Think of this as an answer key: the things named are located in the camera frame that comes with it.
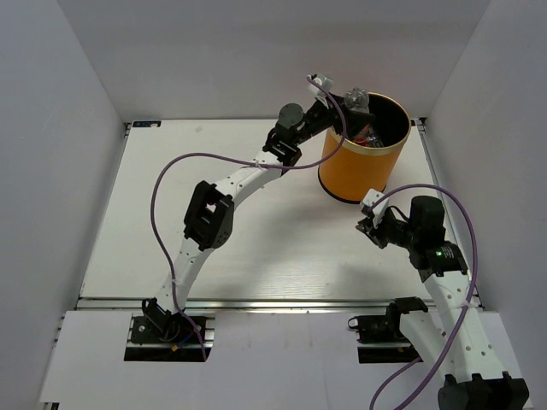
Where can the blue table sticker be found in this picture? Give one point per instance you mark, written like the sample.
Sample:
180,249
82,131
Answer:
146,124

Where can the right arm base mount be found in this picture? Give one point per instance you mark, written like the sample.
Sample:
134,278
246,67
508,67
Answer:
378,344

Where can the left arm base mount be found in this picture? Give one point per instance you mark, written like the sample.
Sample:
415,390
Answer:
181,345

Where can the orange cylindrical bin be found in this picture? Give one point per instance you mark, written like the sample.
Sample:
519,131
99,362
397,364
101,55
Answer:
354,169

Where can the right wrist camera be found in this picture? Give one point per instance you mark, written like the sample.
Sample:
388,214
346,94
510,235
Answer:
373,205

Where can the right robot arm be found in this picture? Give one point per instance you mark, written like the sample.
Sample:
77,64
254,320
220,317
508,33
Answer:
460,353

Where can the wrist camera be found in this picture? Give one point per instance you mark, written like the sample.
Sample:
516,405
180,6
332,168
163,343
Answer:
373,205
319,83

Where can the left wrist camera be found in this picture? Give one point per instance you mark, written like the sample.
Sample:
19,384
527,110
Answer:
319,83

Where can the large clear unlabelled bottle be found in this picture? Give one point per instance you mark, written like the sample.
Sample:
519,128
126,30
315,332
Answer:
372,140

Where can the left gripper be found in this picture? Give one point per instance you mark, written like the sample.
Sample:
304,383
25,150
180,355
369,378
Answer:
355,120

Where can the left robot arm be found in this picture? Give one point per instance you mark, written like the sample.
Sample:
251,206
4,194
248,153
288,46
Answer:
209,218

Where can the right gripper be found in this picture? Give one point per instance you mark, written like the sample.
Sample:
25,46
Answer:
367,225

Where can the small red-label clear bottle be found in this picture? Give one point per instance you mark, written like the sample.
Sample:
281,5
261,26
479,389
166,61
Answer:
358,100

